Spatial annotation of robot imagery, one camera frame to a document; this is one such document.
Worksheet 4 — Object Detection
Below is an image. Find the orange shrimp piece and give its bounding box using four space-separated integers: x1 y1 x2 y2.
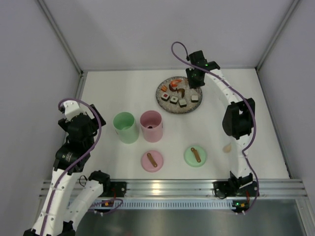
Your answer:
170 79 182 88

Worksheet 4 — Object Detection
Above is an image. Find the dark purple octopus piece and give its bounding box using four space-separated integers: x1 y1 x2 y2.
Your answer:
169 85 178 92

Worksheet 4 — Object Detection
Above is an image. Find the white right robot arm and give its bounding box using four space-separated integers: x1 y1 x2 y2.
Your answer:
186 51 258 198

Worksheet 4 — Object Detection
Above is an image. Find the aluminium frame rail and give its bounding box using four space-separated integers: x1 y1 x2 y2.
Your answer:
35 0 86 98

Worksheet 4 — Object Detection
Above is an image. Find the pink round lid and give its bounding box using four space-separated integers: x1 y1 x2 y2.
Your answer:
141 150 164 173

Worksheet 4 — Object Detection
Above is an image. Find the pink cylindrical container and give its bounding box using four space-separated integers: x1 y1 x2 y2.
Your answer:
140 110 163 143

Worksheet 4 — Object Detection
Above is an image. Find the white slotted cable duct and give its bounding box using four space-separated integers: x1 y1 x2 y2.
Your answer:
90 199 245 210

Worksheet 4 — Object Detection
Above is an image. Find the cucumber sushi roll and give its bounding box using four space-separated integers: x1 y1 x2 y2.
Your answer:
178 99 187 108

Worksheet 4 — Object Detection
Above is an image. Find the red centre sushi roll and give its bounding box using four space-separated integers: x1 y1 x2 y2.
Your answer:
161 92 170 101

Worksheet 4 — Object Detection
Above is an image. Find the plain white sushi roll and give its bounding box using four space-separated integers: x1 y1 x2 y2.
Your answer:
191 95 199 103

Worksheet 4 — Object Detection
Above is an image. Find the brown seaweed piece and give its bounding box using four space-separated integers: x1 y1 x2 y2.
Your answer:
177 88 185 98

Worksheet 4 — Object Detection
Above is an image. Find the speckled ceramic plate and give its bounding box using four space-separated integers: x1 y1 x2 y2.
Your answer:
156 76 203 114

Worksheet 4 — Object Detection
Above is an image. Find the green dot sushi roll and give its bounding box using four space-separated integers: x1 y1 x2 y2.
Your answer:
170 96 179 104

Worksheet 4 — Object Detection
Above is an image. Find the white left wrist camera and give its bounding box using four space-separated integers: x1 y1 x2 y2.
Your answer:
62 100 82 121

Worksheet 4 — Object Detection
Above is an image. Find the green cylindrical container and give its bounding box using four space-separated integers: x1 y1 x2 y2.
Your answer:
113 112 139 144

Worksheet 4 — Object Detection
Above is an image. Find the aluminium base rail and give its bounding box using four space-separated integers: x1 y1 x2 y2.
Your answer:
39 178 308 199

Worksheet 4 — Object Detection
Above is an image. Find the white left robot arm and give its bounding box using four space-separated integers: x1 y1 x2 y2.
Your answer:
24 98 111 236

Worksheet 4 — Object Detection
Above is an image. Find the green round lid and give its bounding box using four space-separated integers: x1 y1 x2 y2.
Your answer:
184 145 207 168

